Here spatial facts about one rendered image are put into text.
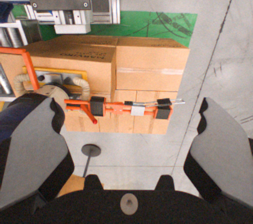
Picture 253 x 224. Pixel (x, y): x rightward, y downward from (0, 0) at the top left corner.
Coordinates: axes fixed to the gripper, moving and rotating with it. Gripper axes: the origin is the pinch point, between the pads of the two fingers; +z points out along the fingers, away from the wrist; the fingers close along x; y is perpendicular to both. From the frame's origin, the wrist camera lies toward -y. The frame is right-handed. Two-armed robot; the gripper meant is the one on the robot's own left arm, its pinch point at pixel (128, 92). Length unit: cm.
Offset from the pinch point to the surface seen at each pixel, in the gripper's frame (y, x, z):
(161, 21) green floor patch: -1, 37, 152
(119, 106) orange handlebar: 33, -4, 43
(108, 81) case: 26, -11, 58
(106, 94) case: 35, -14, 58
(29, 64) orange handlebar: 11, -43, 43
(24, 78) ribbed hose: 21, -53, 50
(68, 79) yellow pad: 23, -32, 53
